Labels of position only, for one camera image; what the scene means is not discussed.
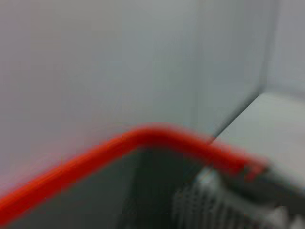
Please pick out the grey perforated storage bin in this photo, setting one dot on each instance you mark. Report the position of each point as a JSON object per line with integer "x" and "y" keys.
{"x": 155, "y": 190}

